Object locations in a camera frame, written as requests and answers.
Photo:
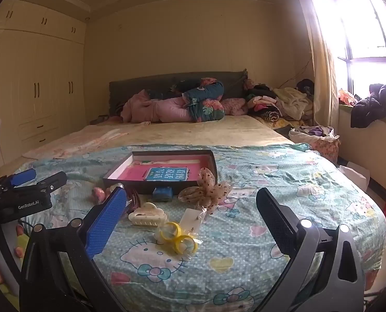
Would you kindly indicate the pile of clothes and blankets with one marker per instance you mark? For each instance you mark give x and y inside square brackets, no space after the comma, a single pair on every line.
[141,83]

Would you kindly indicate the beige curtain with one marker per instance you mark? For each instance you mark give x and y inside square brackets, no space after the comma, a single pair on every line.
[323,71]

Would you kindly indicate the dark hair comb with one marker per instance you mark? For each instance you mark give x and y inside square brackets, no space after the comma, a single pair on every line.
[134,198]

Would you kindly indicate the cream wardrobe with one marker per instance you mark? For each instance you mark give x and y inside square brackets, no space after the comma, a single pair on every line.
[34,71]

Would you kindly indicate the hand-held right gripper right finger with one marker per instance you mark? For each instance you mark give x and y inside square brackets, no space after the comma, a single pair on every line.
[274,217]

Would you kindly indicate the blue printed card in box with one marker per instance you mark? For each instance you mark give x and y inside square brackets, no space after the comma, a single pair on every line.
[165,174]

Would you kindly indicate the dark jacket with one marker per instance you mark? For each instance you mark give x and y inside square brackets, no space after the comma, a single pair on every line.
[371,104]

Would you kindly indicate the white earring card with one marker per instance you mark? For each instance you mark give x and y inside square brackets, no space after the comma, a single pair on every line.
[193,217]

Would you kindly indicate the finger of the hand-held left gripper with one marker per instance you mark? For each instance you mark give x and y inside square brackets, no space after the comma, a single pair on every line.
[22,177]
[51,182]

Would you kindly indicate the dark blue floral quilt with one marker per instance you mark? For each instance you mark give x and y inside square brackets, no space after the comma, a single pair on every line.
[202,104]

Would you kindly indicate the yellow rings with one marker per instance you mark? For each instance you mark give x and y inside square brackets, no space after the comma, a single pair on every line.
[176,234]

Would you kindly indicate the dark box with pink inside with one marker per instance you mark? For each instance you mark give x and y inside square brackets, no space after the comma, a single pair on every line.
[147,187]

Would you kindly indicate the beige bed sheet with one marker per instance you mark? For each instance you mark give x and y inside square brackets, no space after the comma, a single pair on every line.
[196,133]

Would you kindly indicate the clear bag of white beads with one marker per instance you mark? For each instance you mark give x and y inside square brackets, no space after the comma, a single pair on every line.
[147,217]

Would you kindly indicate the pink quilt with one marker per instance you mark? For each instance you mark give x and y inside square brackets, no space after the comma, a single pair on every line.
[167,110]

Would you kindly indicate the small blue box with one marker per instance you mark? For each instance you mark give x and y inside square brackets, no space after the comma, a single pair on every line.
[163,195]

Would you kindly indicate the pink hair clip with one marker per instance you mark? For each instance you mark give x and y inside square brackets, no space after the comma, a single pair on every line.
[98,195]

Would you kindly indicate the window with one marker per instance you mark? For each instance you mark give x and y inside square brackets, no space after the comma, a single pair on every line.
[368,22]

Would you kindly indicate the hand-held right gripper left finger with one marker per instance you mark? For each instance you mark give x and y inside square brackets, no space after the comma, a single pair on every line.
[105,221]

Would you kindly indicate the white paper bag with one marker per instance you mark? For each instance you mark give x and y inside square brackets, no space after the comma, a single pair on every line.
[352,174]

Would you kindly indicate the polka-dot mesh hair bow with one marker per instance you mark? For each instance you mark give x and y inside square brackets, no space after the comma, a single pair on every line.
[209,191]

